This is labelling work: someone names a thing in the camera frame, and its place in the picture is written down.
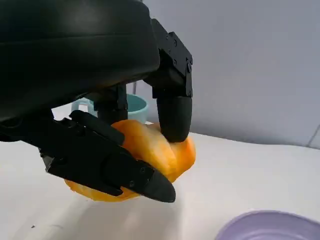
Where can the pale green mug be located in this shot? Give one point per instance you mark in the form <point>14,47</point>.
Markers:
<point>137,107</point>

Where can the orange and white bread roll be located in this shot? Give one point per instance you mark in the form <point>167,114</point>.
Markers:
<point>155,152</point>

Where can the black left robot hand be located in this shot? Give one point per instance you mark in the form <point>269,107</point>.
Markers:
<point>75,50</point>

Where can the lilac plate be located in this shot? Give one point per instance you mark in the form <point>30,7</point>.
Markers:
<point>270,227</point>

